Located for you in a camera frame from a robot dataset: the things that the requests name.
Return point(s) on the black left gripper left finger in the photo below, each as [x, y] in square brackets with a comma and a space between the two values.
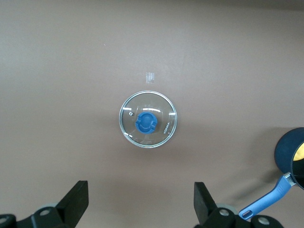
[73, 202]

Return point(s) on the yellow potato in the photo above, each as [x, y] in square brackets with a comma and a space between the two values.
[300, 152]

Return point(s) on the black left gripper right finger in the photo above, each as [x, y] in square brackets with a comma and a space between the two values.
[204, 204]

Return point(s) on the glass lid with blue knob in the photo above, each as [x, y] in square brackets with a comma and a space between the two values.
[145, 123]

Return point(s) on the clear tape piece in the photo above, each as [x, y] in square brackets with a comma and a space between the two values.
[150, 78]

